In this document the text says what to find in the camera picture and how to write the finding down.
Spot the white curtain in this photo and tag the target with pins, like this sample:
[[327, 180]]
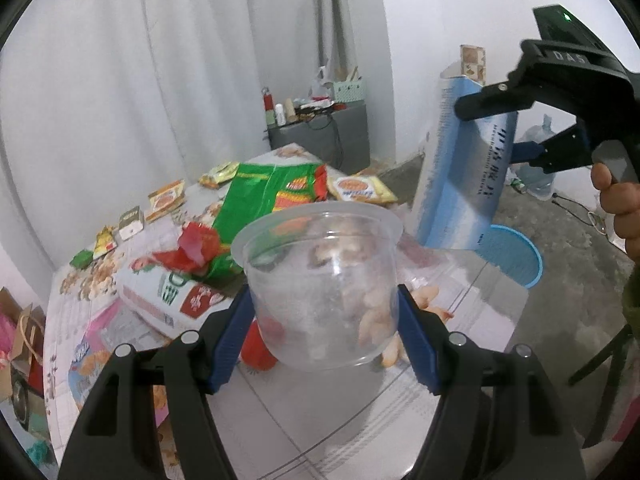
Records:
[[150, 85]]

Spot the pale green jar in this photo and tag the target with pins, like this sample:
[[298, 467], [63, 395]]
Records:
[[270, 117]]

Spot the clear plastic bag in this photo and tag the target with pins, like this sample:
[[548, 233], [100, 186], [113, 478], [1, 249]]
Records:
[[425, 257]]

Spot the person's right hand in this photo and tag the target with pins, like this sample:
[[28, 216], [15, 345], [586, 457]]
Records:
[[622, 210]]

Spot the small green packet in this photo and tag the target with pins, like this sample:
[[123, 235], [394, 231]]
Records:
[[81, 259]]

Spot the small white box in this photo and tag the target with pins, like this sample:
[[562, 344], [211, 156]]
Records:
[[131, 225]]

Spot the green dotted storage basket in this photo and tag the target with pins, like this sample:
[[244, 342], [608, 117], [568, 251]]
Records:
[[349, 91]]

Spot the metal pot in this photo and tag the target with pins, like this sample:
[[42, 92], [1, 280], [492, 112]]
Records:
[[20, 400]]

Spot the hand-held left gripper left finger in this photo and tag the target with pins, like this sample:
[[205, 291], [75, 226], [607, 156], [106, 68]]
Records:
[[230, 340]]

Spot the pink snack packet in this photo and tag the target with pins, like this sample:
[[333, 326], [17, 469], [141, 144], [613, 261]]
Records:
[[107, 327]]

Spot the beige block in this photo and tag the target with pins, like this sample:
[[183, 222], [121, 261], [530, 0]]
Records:
[[290, 109]]

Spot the white bag red-green print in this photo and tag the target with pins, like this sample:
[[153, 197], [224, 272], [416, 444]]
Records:
[[150, 295]]

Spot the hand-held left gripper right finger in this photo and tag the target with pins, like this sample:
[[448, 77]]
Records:
[[417, 340]]

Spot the blue mesh basket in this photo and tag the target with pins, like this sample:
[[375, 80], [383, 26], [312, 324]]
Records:
[[520, 260]]

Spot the white plastic bag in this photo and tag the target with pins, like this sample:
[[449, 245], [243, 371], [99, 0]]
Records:
[[324, 80]]

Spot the brown paper bag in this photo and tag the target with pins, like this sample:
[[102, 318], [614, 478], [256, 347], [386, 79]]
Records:
[[25, 340]]

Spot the yellow sachet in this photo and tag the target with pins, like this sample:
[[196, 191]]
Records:
[[104, 244]]

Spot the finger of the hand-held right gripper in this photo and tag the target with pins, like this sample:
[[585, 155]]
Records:
[[525, 152], [495, 100]]

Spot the small white bottle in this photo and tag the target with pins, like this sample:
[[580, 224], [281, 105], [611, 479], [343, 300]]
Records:
[[280, 114]]

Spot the grey cabinet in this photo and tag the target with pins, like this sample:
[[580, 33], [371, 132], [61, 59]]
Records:
[[350, 135]]

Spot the clear plastic cup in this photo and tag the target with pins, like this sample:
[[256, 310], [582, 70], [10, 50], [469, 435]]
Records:
[[320, 280]]

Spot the orange flat box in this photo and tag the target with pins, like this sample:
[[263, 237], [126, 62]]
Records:
[[165, 201]]

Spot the red wrapper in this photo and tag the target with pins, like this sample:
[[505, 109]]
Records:
[[192, 247]]

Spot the teal plastic bag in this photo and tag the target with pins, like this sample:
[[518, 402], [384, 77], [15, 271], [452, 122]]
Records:
[[40, 452]]

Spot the black tripod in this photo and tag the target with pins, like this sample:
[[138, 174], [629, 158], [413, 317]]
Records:
[[607, 400]]

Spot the large green snack bag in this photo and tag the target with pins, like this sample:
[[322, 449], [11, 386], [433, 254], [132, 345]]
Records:
[[260, 195]]

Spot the small red packet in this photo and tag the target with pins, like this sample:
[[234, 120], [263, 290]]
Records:
[[257, 350]]

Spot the small yellow snack packet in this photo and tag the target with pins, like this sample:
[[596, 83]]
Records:
[[218, 175]]

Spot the red paper bag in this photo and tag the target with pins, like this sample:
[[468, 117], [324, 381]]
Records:
[[36, 375]]

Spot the silver blue packet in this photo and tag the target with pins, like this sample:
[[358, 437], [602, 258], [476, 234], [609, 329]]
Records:
[[460, 175]]

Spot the yellow packet orange round print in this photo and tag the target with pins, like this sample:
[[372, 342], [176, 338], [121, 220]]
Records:
[[357, 189]]

